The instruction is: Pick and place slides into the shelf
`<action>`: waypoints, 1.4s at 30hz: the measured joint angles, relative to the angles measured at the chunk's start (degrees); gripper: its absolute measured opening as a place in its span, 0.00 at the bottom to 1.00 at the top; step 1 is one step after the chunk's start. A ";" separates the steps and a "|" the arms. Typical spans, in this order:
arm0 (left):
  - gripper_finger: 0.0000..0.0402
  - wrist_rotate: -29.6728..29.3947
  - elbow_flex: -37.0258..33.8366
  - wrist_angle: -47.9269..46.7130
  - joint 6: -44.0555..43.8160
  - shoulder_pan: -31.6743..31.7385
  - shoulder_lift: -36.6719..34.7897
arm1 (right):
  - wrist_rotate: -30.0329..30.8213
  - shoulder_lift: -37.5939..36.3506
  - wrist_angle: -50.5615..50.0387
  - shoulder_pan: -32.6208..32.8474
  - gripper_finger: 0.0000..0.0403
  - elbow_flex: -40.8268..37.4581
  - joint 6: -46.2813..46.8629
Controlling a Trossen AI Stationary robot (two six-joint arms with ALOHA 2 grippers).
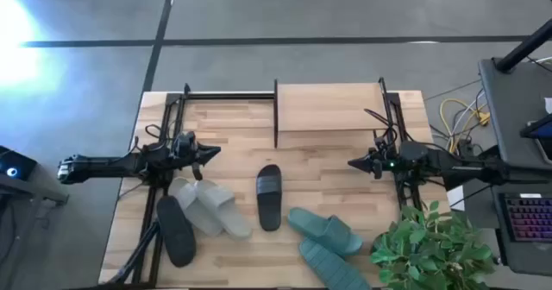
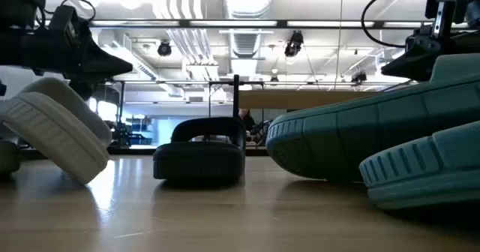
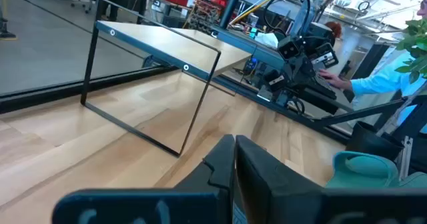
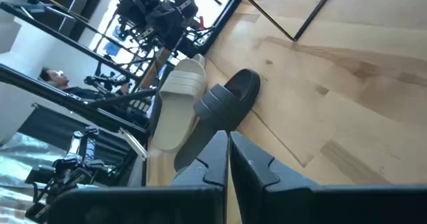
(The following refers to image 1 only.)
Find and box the black power strip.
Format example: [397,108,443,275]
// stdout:
[455,137,476,158]

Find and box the grey side stand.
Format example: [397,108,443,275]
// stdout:
[0,172,71,290]

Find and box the black device with blue light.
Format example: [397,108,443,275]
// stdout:
[0,145,39,181]

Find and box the green leafy plant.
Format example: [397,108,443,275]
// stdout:
[369,199,498,290]

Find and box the teal slide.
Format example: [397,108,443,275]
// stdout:
[298,236,373,290]
[287,206,365,257]

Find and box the grey desk with pole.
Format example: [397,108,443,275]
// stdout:
[477,55,552,170]

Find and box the white paper sheet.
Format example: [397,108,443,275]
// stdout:
[446,185,467,212]

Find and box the grey keyboard desk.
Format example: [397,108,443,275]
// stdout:
[486,164,552,278]

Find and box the wooden shelf with black frame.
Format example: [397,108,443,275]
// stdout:
[273,77,392,149]

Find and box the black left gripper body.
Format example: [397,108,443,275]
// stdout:
[171,145,204,182]

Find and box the black slide with ridged strap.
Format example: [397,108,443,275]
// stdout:
[255,163,284,233]

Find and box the black tablet with blue screen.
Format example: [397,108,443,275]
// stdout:
[519,113,552,164]

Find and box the black desk pole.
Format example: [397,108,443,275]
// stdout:
[494,17,552,73]

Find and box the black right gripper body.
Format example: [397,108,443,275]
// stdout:
[371,151,405,180]

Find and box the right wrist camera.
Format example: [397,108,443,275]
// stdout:
[373,137,400,155]

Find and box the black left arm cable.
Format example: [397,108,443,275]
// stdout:
[143,123,174,143]

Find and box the grey slide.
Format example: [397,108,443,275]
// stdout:
[167,176,224,238]
[193,179,254,241]

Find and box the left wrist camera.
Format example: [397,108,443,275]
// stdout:
[173,130,198,150]

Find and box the black aluminium extrusion frame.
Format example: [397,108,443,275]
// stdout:
[103,77,426,287]

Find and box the backlit rainbow keyboard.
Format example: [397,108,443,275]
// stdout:
[499,192,552,243]

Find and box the yellow cable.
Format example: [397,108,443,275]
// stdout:
[438,97,492,154]

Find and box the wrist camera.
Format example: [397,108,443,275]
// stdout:
[373,137,400,155]
[173,130,198,150]

